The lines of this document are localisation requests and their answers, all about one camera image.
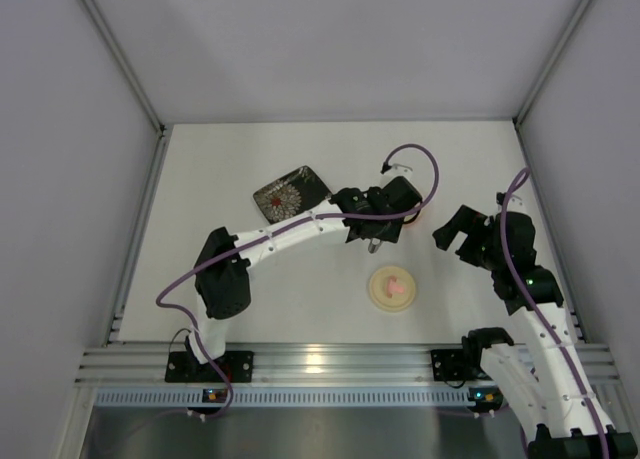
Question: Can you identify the aluminium frame post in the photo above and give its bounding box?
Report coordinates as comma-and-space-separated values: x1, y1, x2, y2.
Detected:
513, 0, 609, 128
77, 0, 166, 135

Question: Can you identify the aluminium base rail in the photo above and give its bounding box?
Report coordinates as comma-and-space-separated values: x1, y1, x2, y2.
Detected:
75, 343, 441, 387

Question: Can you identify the right aluminium frame post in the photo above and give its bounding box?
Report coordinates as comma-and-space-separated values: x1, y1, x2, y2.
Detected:
513, 0, 609, 128

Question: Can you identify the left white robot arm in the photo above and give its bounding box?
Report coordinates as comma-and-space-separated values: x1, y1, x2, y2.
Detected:
188, 175, 430, 364

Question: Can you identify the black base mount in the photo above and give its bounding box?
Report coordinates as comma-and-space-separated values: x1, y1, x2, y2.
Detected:
164, 351, 254, 383
430, 348, 481, 388

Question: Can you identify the slotted grey cable duct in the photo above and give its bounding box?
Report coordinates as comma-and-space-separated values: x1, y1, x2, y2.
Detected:
94, 386, 500, 408

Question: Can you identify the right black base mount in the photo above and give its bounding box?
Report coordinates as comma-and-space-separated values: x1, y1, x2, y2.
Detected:
430, 348, 481, 388

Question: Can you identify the black floral square plate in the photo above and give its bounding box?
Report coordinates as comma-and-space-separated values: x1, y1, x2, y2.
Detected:
253, 165, 332, 224

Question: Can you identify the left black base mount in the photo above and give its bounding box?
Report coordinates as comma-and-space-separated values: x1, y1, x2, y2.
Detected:
164, 351, 254, 383

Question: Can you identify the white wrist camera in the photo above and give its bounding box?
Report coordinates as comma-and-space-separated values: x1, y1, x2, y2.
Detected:
495, 192, 528, 218
381, 163, 413, 177

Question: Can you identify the left aluminium frame post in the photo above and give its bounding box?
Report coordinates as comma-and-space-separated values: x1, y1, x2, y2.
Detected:
77, 0, 166, 135

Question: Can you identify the cream pink round bowl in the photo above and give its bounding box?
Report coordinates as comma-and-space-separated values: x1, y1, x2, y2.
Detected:
402, 208, 422, 227

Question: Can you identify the cream lid pink knob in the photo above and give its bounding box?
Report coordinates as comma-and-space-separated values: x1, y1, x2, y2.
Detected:
368, 266, 417, 313

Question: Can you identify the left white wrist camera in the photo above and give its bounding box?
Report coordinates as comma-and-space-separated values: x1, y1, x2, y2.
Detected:
381, 163, 413, 177

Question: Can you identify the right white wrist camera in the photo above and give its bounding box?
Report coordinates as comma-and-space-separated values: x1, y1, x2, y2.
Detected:
495, 192, 528, 218

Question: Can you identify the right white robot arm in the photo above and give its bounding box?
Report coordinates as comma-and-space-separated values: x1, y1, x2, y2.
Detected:
433, 206, 639, 458

